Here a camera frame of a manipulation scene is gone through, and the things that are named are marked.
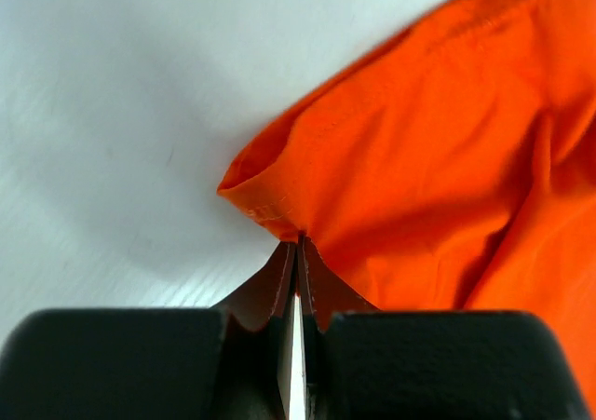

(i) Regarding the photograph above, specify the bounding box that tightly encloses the orange t-shirt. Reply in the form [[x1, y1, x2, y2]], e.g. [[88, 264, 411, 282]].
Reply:
[[218, 0, 595, 403]]

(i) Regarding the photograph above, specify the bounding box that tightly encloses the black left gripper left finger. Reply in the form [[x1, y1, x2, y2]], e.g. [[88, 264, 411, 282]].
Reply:
[[213, 242, 296, 332]]

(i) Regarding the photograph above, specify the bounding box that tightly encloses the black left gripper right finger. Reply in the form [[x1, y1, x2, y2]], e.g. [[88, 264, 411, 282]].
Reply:
[[297, 237, 378, 332]]

